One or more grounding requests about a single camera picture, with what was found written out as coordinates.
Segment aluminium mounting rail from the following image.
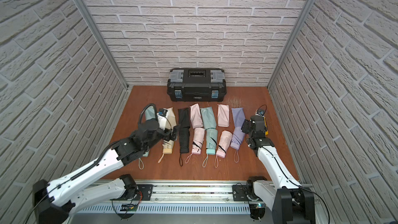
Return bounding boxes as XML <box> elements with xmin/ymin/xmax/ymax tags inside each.
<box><xmin>72</xmin><ymin>180</ymin><xmax>268</xmax><ymax>219</ymax></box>

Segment lavender umbrella sleeve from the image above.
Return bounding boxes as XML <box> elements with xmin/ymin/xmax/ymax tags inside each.
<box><xmin>232</xmin><ymin>107</ymin><xmax>246</xmax><ymax>128</ymax></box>

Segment cream umbrella sleeve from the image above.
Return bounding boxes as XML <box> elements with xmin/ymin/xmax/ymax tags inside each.
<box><xmin>165</xmin><ymin>107</ymin><xmax>177</xmax><ymax>130</ymax></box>

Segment black umbrella sleeve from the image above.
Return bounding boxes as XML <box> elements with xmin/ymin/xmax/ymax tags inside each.
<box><xmin>178</xmin><ymin>108</ymin><xmax>190</xmax><ymax>128</ymax></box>

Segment black plastic toolbox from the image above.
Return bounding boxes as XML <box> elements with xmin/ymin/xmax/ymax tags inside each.
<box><xmin>167</xmin><ymin>68</ymin><xmax>227</xmax><ymax>102</ymax></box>

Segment black sleeved umbrella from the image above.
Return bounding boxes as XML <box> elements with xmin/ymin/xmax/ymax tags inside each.
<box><xmin>179</xmin><ymin>127</ymin><xmax>190</xmax><ymax>167</ymax></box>

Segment mint green sleeved umbrella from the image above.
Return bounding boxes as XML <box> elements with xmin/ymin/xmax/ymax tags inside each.
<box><xmin>202</xmin><ymin>128</ymin><xmax>218</xmax><ymax>168</ymax></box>

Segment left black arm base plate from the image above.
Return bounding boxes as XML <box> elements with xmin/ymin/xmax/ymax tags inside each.
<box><xmin>122</xmin><ymin>184</ymin><xmax>154</xmax><ymax>201</ymax></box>

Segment light pink sleeved umbrella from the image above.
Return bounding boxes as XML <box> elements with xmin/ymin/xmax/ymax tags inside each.
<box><xmin>214</xmin><ymin>131</ymin><xmax>233</xmax><ymax>168</ymax></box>

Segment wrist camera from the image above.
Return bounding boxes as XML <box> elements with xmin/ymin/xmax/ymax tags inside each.
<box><xmin>137</xmin><ymin>103</ymin><xmax>160</xmax><ymax>142</ymax></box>
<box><xmin>256</xmin><ymin>109</ymin><xmax>266</xmax><ymax>117</ymax></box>

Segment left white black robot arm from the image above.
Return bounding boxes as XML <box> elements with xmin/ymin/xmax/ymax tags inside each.
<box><xmin>32</xmin><ymin>126</ymin><xmax>179</xmax><ymax>224</ymax></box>

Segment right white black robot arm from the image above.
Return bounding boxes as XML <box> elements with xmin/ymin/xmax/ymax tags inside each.
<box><xmin>241</xmin><ymin>114</ymin><xmax>316</xmax><ymax>224</ymax></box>

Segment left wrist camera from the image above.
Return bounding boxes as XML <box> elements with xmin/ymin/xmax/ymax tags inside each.
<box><xmin>137</xmin><ymin>103</ymin><xmax>160</xmax><ymax>142</ymax></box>

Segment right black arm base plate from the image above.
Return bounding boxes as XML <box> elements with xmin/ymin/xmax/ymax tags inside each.
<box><xmin>232</xmin><ymin>183</ymin><xmax>262</xmax><ymax>202</ymax></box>

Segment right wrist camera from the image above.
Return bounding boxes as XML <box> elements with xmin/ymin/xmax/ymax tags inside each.
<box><xmin>256</xmin><ymin>109</ymin><xmax>266</xmax><ymax>117</ymax></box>

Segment yellow utility knife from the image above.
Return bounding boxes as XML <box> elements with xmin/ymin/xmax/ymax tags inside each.
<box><xmin>263</xmin><ymin>117</ymin><xmax>268</xmax><ymax>136</ymax></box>

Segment lavender sleeved umbrella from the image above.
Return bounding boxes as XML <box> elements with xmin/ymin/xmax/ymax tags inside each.
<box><xmin>230</xmin><ymin>127</ymin><xmax>246</xmax><ymax>163</ymax></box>

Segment cream sleeved umbrella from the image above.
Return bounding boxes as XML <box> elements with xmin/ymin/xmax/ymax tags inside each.
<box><xmin>158</xmin><ymin>140</ymin><xmax>175</xmax><ymax>163</ymax></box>

